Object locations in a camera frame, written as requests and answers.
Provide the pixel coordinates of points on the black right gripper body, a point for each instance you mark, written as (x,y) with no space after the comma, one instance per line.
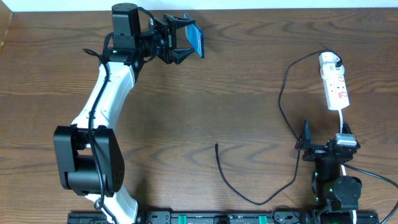
(321,149)

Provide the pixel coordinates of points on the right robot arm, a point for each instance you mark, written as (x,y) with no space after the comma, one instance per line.
(337,194)

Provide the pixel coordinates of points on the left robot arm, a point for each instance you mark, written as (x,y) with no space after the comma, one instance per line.
(89,158)

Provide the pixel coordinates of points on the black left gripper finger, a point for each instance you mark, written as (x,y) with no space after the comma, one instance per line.
(183,22)
(180,54)

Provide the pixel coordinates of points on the blue screen smartphone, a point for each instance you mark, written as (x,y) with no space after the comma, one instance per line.
(194,35)

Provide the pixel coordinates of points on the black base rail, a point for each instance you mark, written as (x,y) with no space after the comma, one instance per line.
(278,216)

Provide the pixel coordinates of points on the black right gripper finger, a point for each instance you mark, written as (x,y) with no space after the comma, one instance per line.
(305,138)
(346,130)

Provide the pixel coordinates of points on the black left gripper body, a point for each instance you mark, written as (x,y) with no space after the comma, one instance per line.
(168,39)

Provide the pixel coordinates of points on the white power strip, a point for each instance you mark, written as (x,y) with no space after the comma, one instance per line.
(335,87)

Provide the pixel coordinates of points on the white charger adapter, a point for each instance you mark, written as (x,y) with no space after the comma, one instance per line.
(329,60)

